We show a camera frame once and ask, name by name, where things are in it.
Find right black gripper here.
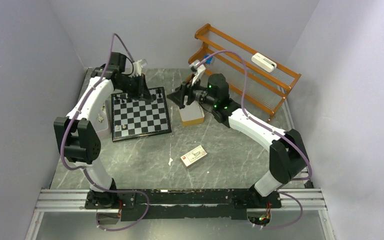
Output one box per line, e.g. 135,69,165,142
166,74,217,108

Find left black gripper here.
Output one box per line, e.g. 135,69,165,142
116,72,154,102

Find black rook corner board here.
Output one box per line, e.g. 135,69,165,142
156,87,162,98

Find black piece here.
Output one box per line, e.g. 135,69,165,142
120,94,126,103

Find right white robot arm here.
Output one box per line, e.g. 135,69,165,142
167,73,309,207

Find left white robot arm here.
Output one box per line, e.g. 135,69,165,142
53,52,156,208

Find tin box black pieces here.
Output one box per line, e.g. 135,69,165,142
179,101,205,127

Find tin box white pieces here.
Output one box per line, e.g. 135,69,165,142
92,101,111,139

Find black white chessboard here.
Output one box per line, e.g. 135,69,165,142
111,86,172,142

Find blue block on rack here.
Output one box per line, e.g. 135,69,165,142
204,55,214,65

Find white red card box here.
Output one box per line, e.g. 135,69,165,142
180,145,208,168

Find orange wooden rack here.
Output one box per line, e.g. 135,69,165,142
189,23,301,120

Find white device on rack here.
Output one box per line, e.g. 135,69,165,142
251,52,277,73

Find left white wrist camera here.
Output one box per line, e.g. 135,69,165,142
131,59,147,77

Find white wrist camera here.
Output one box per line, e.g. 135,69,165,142
131,59,147,77
189,60,206,86

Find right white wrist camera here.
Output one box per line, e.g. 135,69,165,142
189,60,206,86

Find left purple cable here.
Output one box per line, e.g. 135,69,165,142
60,32,150,232

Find purple cable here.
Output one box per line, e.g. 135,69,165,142
191,50,313,230
60,32,150,232

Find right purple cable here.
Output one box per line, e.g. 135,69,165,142
191,50,313,230

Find black mounting base plate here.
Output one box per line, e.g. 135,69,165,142
84,188,282,222

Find aluminium rail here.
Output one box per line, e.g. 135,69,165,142
34,188,328,213

